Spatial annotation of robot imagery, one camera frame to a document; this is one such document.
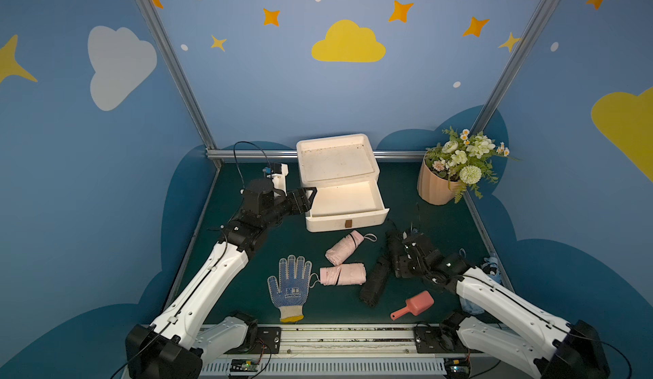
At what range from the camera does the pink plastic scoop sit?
0.81 meters

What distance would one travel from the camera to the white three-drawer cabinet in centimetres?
82

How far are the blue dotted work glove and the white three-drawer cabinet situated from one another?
0.17 meters

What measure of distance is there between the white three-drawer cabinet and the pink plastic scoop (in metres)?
0.28

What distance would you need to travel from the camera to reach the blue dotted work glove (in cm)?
81

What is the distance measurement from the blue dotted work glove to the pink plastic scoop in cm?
30
